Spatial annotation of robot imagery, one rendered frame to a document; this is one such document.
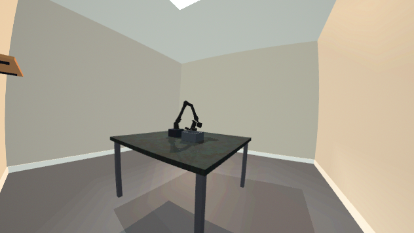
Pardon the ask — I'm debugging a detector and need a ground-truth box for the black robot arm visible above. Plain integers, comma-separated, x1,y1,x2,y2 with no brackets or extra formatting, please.
174,101,202,131

